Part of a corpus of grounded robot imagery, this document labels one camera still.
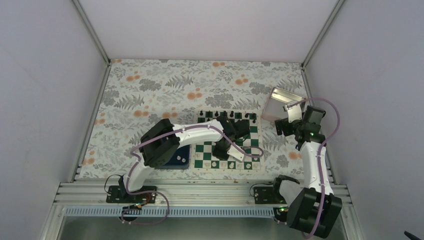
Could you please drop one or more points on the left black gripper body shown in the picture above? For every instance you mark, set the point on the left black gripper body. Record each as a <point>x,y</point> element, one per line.
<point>216,151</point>

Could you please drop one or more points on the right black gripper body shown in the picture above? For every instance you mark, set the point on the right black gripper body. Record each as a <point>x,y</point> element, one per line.
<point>286,132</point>

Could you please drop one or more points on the white chess piece king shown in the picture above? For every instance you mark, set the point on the white chess piece king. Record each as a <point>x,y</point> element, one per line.
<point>223,164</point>

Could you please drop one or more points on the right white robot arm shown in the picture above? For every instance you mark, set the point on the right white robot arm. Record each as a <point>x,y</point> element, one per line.
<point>312,208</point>

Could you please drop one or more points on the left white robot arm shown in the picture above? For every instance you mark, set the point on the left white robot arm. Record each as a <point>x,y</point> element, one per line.
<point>159,144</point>

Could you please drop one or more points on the green white chess board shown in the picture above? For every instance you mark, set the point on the green white chess board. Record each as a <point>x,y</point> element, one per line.
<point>250,143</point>

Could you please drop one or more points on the black chess pieces row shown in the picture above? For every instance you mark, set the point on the black chess pieces row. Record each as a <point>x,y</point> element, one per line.
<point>205,115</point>

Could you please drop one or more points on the silver metal tin box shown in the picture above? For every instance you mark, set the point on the silver metal tin box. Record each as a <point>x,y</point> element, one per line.
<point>274,106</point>

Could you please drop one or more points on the dark blue plastic tray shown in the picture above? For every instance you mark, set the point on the dark blue plastic tray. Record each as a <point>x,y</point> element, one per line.
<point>180,160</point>

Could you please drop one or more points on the floral patterned table mat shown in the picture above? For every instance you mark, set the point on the floral patterned table mat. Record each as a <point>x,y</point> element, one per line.
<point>139,93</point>

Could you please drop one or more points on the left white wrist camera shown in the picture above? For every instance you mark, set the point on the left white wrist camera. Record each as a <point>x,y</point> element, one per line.
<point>236,153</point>

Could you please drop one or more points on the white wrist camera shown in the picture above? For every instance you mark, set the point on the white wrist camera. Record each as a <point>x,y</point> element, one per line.
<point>294,111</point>
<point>236,153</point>

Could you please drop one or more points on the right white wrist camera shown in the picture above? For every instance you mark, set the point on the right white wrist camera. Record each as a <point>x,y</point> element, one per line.
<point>294,111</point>

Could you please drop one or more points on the aluminium rail frame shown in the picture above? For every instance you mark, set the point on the aluminium rail frame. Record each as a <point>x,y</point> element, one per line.
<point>173,193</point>

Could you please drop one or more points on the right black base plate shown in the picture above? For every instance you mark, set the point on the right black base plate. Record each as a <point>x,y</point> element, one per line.
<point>267,195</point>

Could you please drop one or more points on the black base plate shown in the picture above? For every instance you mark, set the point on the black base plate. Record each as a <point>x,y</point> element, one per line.
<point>117,194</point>
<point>267,195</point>

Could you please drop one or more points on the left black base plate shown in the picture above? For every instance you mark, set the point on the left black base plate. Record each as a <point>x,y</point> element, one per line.
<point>117,194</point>

